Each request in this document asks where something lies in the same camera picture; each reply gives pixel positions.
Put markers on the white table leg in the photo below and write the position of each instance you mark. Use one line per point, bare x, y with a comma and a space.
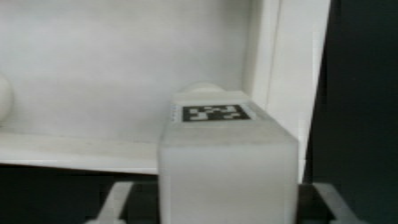
227, 161

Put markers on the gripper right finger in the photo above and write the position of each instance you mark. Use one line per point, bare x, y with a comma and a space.
322, 208

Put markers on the white square tabletop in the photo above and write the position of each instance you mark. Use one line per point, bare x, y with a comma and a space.
101, 55

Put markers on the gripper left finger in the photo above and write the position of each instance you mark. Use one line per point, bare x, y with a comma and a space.
130, 205

